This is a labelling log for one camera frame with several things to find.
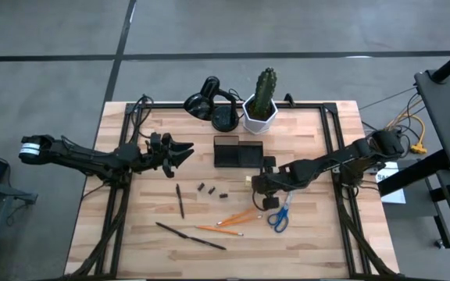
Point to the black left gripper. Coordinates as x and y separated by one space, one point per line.
162 156

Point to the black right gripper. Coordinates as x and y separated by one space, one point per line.
273 181

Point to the black pen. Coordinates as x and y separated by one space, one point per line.
207 242
180 201
172 229

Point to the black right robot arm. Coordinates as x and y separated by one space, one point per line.
326 162

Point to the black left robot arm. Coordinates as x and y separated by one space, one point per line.
92 160

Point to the black mesh desk organizer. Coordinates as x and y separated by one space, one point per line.
236 156

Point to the black desk lamp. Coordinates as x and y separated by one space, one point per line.
225 117

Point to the white hexagonal plant pot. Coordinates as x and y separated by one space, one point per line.
258 126

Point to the green cactus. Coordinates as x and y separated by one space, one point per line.
265 89

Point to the white paper sheet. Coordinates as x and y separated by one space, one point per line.
395 193

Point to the black table leg beam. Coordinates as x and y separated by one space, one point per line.
412 173

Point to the black aluminium table frame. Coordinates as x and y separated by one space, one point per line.
229 105

